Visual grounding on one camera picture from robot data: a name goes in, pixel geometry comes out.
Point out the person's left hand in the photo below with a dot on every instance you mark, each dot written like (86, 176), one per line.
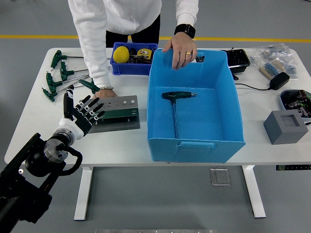
(183, 48)

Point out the person's right hand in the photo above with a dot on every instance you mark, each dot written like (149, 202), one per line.
(107, 93)

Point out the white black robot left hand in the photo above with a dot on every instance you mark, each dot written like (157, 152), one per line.
(80, 121)

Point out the grey green SATA wrench stand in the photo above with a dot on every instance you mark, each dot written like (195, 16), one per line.
(121, 114)

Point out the large light blue folding box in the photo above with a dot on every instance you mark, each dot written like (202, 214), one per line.
(206, 116)

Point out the person's left forearm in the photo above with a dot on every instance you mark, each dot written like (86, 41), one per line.
(187, 12)

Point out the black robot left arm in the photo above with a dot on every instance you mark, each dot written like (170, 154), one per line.
(24, 194)

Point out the person's right forearm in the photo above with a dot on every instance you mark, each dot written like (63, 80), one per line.
(94, 60)

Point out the black wristwatch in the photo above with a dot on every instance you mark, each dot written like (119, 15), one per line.
(184, 29)

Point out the small dark blue parts bin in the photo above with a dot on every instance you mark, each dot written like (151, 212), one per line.
(131, 69)

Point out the yellow floor tape line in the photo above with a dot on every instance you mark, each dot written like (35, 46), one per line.
(218, 38)

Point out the yellow tape measure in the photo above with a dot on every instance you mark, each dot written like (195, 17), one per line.
(143, 52)

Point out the yellow lemon-shaped ball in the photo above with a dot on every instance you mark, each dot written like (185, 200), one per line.
(121, 54)

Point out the dark metal parts pile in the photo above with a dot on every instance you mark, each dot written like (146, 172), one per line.
(142, 60)

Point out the black cylindrical part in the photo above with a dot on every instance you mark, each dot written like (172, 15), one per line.
(133, 52)

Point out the black plastic tray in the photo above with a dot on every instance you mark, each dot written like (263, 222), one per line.
(239, 60)

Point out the person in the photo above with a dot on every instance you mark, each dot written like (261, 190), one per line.
(133, 14)

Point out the white table leg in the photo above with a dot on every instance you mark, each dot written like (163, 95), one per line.
(255, 194)
(83, 194)

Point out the clear plastic bag of resistors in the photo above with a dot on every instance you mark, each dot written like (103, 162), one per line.
(272, 52)

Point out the blue resistor strip bundle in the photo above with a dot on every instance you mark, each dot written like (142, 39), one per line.
(271, 68)

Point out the black power adapter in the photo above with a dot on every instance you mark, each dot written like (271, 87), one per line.
(279, 81)

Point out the blue tray of electronic components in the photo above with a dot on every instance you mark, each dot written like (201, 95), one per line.
(295, 102)

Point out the grey cube block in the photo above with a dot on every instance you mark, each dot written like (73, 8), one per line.
(279, 133)

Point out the metal floor socket plate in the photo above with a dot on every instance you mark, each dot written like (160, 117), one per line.
(219, 177)

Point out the black table control panel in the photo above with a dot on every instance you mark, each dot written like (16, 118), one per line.
(294, 167)

